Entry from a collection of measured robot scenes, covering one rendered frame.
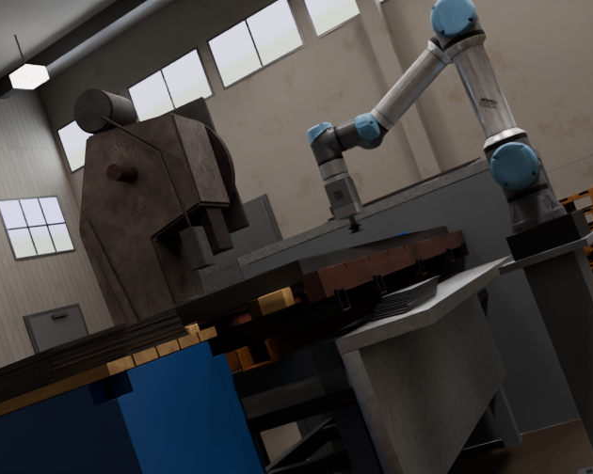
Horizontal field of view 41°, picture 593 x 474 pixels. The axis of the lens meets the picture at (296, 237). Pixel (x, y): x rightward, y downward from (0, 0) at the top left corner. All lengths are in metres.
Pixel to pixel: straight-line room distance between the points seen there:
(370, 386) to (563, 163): 10.65
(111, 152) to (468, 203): 4.36
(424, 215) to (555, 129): 9.00
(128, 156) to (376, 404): 5.53
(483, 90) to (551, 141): 10.04
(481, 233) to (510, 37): 9.32
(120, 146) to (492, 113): 5.16
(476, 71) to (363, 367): 0.90
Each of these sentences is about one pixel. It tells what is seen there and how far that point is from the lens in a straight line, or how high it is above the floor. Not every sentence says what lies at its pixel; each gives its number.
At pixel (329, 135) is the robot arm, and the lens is 2.23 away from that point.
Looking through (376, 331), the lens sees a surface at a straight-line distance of 1.59.
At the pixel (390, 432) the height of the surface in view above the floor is 0.47.
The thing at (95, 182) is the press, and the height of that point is 2.33.
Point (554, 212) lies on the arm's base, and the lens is 2.25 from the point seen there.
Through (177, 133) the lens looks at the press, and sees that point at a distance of 6.81.
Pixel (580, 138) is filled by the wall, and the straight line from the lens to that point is 12.11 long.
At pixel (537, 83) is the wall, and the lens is 12.25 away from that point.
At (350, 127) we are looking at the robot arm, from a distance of 2.22.
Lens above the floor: 0.78
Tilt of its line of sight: 4 degrees up
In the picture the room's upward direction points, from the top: 20 degrees counter-clockwise
